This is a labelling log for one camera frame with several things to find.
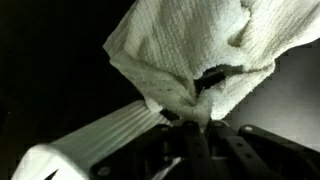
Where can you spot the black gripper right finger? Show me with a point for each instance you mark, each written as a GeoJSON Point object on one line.
{"type": "Point", "coordinates": [235, 156]}

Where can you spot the white storage box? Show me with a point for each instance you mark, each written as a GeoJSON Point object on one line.
{"type": "Point", "coordinates": [70, 157]}

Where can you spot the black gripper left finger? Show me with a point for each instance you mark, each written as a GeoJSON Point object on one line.
{"type": "Point", "coordinates": [197, 160]}

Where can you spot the white cloth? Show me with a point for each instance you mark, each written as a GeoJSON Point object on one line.
{"type": "Point", "coordinates": [200, 58]}

